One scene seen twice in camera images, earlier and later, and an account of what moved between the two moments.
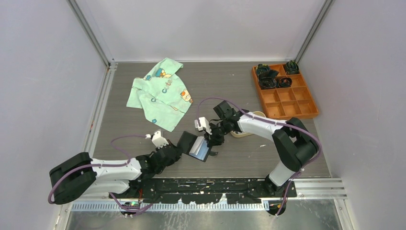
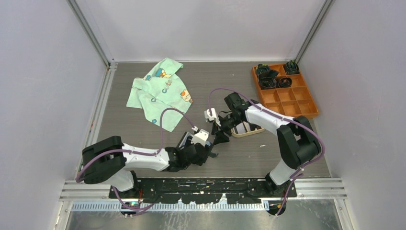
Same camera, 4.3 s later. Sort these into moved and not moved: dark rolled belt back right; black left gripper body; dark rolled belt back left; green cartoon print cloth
Moved: black left gripper body
Not moved: green cartoon print cloth; dark rolled belt back left; dark rolled belt back right
